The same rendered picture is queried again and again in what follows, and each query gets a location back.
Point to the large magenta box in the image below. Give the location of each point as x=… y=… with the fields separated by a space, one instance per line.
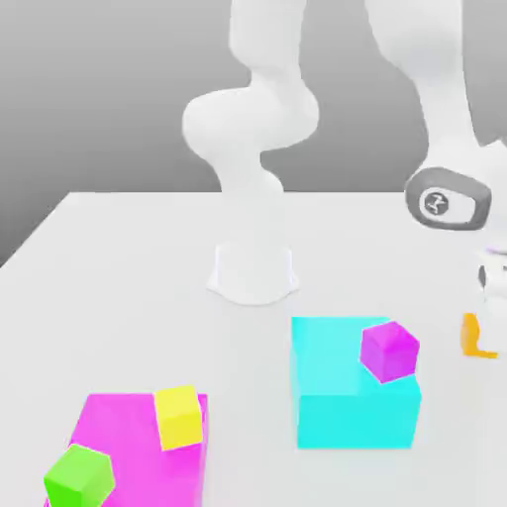
x=130 y=435

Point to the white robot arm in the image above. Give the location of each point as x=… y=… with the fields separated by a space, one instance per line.
x=253 y=119

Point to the small green cube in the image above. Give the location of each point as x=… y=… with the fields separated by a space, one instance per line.
x=77 y=479

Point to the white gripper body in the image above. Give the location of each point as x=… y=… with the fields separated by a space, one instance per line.
x=495 y=321

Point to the small purple cube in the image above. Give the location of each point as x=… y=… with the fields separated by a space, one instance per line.
x=390 y=352

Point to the small yellow cube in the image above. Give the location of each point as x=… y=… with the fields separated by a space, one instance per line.
x=178 y=420

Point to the small orange cube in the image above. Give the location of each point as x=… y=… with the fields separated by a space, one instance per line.
x=469 y=334

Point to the large cyan box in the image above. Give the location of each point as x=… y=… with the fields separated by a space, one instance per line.
x=336 y=420

